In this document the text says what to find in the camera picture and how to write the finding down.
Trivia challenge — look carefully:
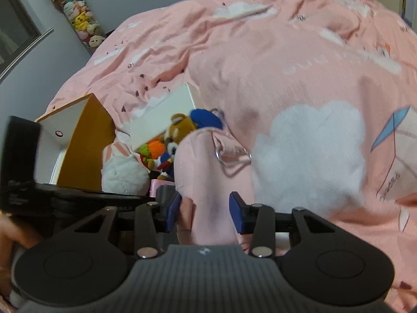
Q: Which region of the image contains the pink case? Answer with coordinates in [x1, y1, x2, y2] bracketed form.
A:
[149, 179, 175, 198]

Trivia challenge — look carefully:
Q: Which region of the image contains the pink fabric pouch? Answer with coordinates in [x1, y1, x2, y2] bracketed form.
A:
[174, 127, 254, 250]

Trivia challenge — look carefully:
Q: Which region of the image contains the brown raccoon plush blue hat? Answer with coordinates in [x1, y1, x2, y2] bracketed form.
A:
[157, 108, 224, 180]

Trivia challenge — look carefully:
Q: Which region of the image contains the hanging stuffed toy column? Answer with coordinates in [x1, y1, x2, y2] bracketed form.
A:
[51, 0, 106, 53]

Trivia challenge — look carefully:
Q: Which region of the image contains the person's left hand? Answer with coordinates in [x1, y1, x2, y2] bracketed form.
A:
[0, 213, 42, 296]

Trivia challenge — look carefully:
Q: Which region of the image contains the orange-edged white cardboard box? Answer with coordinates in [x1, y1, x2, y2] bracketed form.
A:
[35, 94, 115, 191]

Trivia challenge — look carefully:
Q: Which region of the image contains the white rectangular box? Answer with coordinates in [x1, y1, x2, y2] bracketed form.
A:
[130, 83, 204, 151]

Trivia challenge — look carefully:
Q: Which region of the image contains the pink cloud-print bed duvet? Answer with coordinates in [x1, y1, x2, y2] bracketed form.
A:
[49, 0, 416, 312]

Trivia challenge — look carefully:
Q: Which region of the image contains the window frame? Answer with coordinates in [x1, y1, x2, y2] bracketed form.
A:
[1, 0, 54, 81]

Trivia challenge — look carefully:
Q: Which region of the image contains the white round plush toy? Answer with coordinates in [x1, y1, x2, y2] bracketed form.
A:
[101, 155, 151, 196]

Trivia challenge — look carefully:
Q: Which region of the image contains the silver key ring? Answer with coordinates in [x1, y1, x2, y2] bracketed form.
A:
[214, 146, 253, 167]

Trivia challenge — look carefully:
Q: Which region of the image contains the orange crochet carrot toy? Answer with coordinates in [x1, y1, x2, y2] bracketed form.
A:
[139, 140, 165, 170]

